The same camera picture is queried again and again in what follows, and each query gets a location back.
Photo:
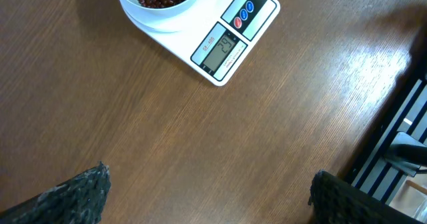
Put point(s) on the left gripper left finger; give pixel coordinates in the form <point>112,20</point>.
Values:
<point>79,200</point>

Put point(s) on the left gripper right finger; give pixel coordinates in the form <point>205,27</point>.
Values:
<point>335,201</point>

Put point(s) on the white digital kitchen scale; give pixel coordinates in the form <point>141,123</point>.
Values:
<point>213,36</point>

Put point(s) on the black metal rack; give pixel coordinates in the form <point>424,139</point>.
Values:
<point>376,170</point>

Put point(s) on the white round bowl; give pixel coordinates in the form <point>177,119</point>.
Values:
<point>133,7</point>

